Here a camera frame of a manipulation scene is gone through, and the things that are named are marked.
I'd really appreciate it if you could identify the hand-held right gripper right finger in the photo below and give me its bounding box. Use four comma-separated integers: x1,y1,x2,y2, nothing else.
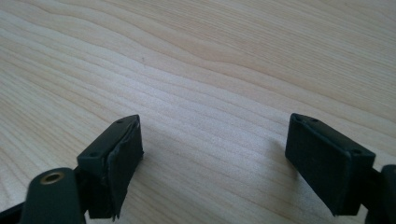
284,112,377,217

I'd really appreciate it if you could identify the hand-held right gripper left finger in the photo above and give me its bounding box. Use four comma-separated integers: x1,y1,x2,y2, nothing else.
76,114,145,222

